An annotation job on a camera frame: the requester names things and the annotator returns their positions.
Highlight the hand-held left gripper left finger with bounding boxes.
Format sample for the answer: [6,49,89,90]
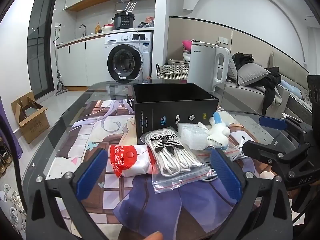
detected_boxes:
[26,147,118,240]

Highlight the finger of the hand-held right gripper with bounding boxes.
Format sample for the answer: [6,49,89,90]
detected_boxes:
[259,116,313,140]
[242,141,313,178]

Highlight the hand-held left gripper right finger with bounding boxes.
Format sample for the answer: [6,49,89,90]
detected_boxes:
[207,147,293,240]

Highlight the white cable bundle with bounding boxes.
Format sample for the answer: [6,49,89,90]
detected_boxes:
[201,136,248,183]

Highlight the red and white glue packet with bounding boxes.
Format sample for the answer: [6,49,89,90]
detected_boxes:
[108,144,158,178]

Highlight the white and blue plush toy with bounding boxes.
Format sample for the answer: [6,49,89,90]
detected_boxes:
[197,111,232,153]

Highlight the bubble wrap piece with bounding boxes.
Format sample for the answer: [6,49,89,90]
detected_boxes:
[177,123,209,150]

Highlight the bag of white shoelaces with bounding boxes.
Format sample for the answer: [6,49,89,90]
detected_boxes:
[140,126,215,194]

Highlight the black cardboard box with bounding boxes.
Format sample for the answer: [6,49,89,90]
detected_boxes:
[132,83,220,138]

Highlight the person's left hand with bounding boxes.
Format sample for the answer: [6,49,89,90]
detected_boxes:
[139,231,163,240]

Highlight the light blue cloth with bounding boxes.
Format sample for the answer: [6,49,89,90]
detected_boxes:
[280,80,304,98]

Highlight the grey sofa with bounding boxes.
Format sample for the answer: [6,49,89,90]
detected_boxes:
[217,52,320,120]

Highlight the dark clothing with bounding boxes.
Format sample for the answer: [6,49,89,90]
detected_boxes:
[232,52,254,67]
[260,66,283,115]

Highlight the grey pillow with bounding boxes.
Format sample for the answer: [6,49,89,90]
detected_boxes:
[226,55,238,82]
[236,63,272,87]

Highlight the printed table mat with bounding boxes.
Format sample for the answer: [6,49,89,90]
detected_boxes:
[54,97,258,240]

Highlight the open brown cardboard box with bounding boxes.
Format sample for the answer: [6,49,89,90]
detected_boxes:
[10,91,50,144]

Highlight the white sneaker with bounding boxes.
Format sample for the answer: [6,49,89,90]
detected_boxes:
[9,205,27,232]
[0,184,18,203]

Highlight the shoe rack with shoes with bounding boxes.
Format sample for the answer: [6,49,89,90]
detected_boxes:
[0,137,12,178]

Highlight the flat mop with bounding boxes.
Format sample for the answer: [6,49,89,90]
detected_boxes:
[54,29,68,96]

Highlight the purple yoga mat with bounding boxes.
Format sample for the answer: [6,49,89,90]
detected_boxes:
[0,97,23,159]

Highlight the white electric kettle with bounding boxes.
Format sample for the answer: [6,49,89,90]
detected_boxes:
[187,41,230,93]

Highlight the wooden shoe rack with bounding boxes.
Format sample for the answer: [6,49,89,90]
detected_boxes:
[0,135,13,180]

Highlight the wicker basket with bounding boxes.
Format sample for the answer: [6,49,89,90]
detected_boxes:
[156,63,189,80]

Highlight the white kitchen base cabinets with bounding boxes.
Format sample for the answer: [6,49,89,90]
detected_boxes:
[56,34,108,87]

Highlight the white washing machine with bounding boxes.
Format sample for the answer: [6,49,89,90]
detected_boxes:
[104,31,153,84]

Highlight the dark glass door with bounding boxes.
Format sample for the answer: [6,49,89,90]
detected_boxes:
[27,0,59,100]

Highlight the black pressure cooker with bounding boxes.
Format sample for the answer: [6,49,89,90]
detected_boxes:
[111,12,135,30]

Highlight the white router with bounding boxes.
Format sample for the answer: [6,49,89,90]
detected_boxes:
[117,2,137,14]

